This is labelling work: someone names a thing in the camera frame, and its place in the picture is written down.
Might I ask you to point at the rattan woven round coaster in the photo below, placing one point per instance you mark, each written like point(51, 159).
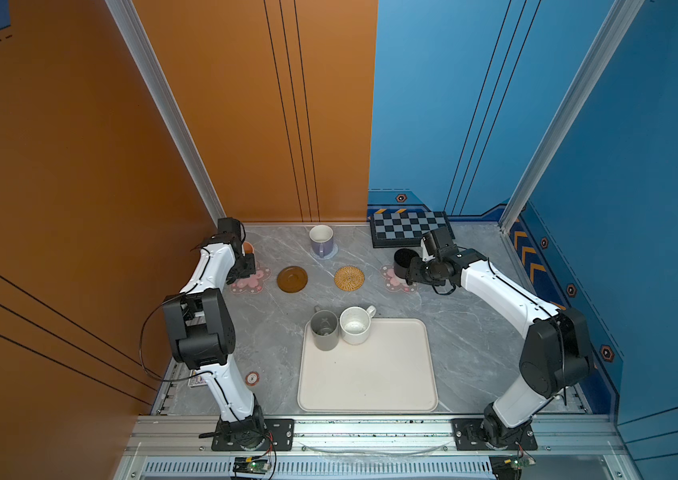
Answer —
point(349, 278)

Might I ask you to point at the aluminium front rail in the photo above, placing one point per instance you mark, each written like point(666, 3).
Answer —
point(405, 446)

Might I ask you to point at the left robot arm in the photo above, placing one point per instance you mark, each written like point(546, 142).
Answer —
point(202, 337)

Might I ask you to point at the circuit board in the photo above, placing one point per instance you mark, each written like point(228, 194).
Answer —
point(510, 468)
point(258, 467)

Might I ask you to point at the black chessboard box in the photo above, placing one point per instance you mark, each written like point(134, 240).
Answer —
point(405, 228)

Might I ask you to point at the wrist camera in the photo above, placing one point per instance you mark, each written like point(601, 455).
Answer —
point(231, 230)
point(439, 244)

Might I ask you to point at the purple card box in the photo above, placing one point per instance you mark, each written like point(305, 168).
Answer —
point(195, 381)

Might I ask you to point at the right circuit board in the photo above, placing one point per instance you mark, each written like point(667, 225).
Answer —
point(510, 468)

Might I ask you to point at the white mug purple handle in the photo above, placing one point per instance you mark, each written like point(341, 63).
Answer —
point(322, 241)

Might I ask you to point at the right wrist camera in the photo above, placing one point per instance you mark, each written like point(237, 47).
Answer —
point(439, 244)

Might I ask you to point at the grey woven round coaster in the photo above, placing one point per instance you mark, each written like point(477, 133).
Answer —
point(333, 252)

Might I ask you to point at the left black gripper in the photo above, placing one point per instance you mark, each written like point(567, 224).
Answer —
point(248, 269)

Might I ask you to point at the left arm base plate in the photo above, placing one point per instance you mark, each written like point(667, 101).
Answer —
point(276, 433)

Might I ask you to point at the pink flower coaster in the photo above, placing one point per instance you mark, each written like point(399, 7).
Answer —
point(393, 283)
point(254, 284)

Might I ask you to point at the cream serving tray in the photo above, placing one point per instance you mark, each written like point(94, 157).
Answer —
point(391, 372)

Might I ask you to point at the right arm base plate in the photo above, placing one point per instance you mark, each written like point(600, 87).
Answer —
point(473, 434)

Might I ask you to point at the left circuit board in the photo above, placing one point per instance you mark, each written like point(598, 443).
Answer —
point(258, 467)

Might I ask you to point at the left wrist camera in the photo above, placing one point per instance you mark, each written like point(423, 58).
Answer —
point(231, 230)

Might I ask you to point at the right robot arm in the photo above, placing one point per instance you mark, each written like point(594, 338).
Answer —
point(557, 351)

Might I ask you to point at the black mug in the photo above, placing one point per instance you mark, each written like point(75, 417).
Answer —
point(403, 258)

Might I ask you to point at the brown wooden round coaster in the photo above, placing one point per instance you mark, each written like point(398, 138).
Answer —
point(292, 279)

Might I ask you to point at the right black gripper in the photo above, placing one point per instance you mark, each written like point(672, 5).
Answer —
point(413, 273)

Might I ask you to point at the grey mug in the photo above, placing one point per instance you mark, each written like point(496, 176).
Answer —
point(324, 328)

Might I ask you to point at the white speckled mug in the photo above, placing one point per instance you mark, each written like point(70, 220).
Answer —
point(355, 324)

